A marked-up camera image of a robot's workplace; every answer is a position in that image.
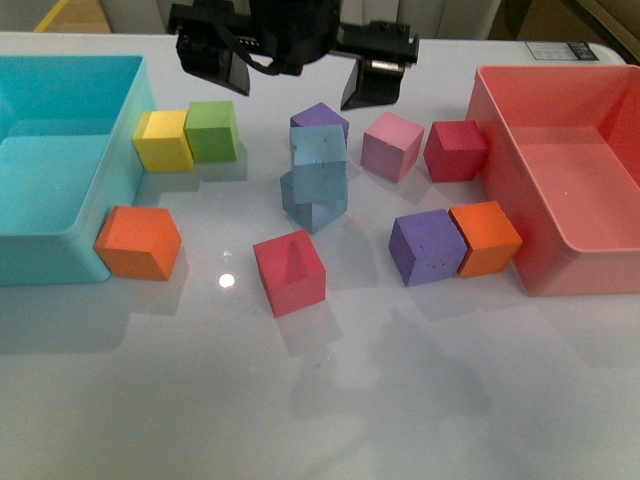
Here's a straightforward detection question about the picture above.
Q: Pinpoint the pink foam block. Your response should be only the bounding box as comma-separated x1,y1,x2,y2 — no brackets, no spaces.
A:
360,112,425,183

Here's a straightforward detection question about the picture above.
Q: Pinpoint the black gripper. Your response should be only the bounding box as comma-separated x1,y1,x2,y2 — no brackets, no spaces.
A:
167,1,419,111

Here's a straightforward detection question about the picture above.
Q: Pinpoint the purple foam block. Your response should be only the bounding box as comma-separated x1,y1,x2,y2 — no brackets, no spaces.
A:
289,102,350,144
388,209,467,287

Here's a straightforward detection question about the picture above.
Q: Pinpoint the pink plastic bin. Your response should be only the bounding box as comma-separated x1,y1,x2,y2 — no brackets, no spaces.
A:
467,65,639,296

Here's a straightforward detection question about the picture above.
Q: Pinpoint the orange foam block right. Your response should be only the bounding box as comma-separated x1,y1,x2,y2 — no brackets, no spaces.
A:
449,201,523,278

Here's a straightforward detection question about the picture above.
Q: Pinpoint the dark red foam block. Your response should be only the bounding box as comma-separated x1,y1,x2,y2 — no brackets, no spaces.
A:
423,120,488,183

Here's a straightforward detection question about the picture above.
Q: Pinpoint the light blue foam block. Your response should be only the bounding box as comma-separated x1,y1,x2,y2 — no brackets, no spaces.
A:
289,125,348,204
280,172,348,234

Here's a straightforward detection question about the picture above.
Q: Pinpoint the orange foam block left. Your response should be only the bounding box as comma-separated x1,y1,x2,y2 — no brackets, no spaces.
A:
94,206,182,281

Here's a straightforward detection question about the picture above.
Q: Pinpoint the yellow foam block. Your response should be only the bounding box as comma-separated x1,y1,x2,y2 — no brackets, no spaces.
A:
132,110,194,173

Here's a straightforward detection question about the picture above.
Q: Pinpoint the red foam block front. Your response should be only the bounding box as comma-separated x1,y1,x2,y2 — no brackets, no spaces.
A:
253,230,327,318

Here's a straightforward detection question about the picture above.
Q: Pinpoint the teal plastic bin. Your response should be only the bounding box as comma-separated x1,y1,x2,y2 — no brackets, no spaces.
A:
1,55,155,286

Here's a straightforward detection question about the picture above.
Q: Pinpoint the table label sticker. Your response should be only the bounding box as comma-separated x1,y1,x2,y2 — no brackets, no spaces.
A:
525,41,598,62

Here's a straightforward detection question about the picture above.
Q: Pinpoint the green foam block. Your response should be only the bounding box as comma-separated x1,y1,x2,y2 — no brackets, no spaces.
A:
185,101,239,163

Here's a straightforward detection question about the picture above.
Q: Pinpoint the purple foam block front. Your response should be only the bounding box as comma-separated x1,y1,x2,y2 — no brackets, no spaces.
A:
388,209,467,287

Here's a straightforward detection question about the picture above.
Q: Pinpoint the orange foam block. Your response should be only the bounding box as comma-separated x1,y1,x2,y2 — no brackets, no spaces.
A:
449,201,523,278
94,206,182,281

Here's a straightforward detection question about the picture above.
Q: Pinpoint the purple foam block rear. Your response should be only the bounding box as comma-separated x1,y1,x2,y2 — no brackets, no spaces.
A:
289,102,350,144

